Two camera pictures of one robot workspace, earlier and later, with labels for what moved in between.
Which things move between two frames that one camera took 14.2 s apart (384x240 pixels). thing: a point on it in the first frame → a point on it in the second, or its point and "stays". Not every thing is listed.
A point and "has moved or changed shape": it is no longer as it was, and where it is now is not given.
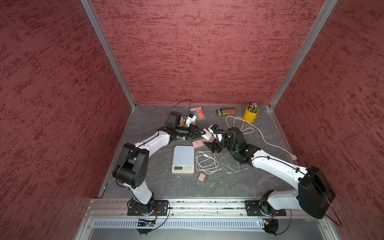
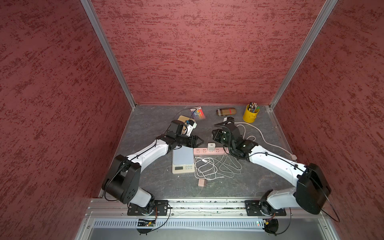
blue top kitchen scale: x=183 y=159 stays
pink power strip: x=200 y=143 has moved or changed shape
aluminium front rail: x=195 y=210 stays
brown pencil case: x=226 y=111 stays
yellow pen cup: x=249 y=116 stays
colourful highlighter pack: x=197 y=112 stays
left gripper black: x=192 y=132 → x=193 y=140
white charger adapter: x=207 y=135 has moved or changed shape
